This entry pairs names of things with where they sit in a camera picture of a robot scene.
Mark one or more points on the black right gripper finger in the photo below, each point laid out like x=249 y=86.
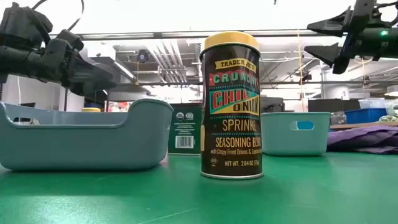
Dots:
x=332 y=25
x=329 y=53

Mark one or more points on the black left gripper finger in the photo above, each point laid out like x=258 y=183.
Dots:
x=90 y=87
x=90 y=73

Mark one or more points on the yellow-lid chili onion can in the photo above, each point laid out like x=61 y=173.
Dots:
x=91 y=109
x=231 y=124

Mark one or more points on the dark green spice tin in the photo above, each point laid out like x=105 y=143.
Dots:
x=185 y=124

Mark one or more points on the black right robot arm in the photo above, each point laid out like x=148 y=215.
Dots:
x=379 y=46

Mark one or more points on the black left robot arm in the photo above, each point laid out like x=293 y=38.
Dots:
x=18 y=59

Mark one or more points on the black partition panel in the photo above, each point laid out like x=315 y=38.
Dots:
x=332 y=105

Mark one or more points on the black ceiling-mounted device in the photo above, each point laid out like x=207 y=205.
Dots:
x=142 y=56

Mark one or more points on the grey-blue plastic bin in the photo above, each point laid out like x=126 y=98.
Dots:
x=93 y=146

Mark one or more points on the clear plastic container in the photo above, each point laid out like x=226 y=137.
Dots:
x=371 y=103

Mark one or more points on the blue storage bin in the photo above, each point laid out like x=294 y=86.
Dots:
x=363 y=115

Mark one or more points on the dark grey machine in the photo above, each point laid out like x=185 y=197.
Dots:
x=273 y=105

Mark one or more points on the green packaged goods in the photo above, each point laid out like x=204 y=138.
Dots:
x=388 y=118

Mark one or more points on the purple cloth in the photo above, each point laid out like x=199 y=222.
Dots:
x=363 y=137

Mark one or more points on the light teal plastic bin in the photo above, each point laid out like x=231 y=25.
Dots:
x=280 y=140

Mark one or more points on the green table mat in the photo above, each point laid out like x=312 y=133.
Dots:
x=124 y=199

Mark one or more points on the black overhead frame bar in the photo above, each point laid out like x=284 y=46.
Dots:
x=155 y=35

